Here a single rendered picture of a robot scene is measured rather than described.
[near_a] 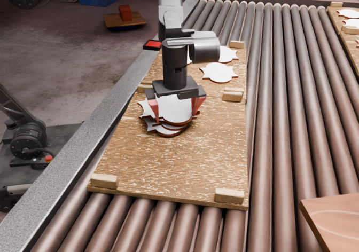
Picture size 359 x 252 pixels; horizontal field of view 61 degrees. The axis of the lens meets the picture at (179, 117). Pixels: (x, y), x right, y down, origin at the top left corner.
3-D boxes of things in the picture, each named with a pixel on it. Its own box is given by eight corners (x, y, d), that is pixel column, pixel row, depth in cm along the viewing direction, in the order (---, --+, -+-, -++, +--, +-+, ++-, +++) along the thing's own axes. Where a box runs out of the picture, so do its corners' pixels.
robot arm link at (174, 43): (160, 34, 69) (163, 44, 64) (190, 32, 70) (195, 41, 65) (161, 62, 73) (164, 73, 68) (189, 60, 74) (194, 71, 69)
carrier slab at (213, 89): (138, 93, 101) (138, 89, 100) (164, 44, 134) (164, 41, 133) (246, 103, 96) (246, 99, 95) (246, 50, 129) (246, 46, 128)
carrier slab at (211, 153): (87, 191, 68) (85, 186, 67) (136, 94, 101) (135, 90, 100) (247, 211, 63) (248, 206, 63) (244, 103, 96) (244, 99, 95)
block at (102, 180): (91, 187, 67) (88, 178, 65) (94, 180, 68) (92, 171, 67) (117, 190, 66) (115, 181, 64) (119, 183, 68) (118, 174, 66)
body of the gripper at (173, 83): (199, 94, 73) (200, 65, 69) (157, 100, 71) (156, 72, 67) (190, 81, 78) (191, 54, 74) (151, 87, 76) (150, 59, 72)
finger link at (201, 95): (205, 120, 78) (207, 88, 73) (178, 125, 77) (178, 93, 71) (197, 106, 84) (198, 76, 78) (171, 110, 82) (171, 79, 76)
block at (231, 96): (221, 100, 95) (222, 93, 93) (221, 97, 96) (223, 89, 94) (241, 102, 94) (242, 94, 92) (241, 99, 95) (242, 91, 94)
